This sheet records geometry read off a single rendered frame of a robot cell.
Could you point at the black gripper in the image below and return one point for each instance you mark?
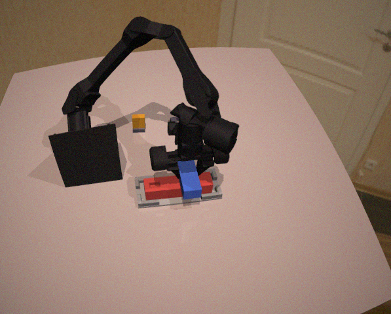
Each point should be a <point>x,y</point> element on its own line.
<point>186,151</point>

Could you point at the yellow rectangular block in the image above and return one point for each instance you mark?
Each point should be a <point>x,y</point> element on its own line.
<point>138,121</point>

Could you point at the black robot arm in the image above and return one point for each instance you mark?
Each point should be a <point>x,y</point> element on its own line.
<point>204,122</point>

